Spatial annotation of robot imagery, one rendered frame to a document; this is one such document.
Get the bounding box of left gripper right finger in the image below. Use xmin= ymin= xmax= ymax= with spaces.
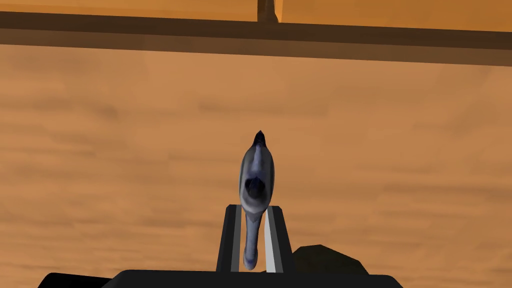
xmin=263 ymin=205 xmax=297 ymax=274

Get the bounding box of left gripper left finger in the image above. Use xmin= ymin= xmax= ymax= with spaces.
xmin=215 ymin=204 xmax=244 ymax=273

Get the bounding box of grey metal spoon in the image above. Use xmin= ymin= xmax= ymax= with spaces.
xmin=238 ymin=129 xmax=276 ymax=271

